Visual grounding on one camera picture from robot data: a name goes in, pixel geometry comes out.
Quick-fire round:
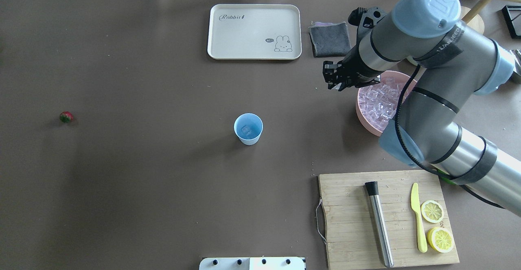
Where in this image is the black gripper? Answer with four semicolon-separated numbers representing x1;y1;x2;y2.
322;46;383;92

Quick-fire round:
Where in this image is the clear ice cube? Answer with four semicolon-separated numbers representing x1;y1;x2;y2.
241;125;253;138

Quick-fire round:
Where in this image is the red strawberry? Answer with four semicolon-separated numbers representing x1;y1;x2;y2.
58;112;74;123

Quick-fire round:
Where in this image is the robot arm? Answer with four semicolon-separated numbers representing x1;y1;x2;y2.
323;0;521;215

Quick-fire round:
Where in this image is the pink bowl of ice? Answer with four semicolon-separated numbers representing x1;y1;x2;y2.
355;71;410;136

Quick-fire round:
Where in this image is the light blue plastic cup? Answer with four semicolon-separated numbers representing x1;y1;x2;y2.
233;113;263;145

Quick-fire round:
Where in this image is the wooden cup stand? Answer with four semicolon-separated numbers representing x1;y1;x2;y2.
459;0;521;34

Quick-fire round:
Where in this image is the dark grey cloth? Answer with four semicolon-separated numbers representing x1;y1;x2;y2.
308;22;352;58

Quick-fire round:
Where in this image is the beige rabbit tray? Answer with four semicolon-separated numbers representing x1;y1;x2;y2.
207;4;302;60

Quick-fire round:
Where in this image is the steel muddler black tip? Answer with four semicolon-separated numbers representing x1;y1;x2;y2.
364;181;394;268

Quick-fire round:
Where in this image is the yellow plastic knife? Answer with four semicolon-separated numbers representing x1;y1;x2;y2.
410;182;428;253

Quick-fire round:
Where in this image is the lemon slice left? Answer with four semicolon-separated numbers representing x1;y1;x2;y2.
420;200;444;224

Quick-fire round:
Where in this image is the lemon slice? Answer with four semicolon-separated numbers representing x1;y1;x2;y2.
427;227;455;253
420;200;444;224

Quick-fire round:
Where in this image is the bamboo cutting board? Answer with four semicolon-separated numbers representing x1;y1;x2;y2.
318;170;460;270

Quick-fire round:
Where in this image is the lemon slice right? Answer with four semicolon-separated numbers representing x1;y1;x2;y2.
427;227;455;253

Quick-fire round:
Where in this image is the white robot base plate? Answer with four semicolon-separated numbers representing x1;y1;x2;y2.
199;256;307;270

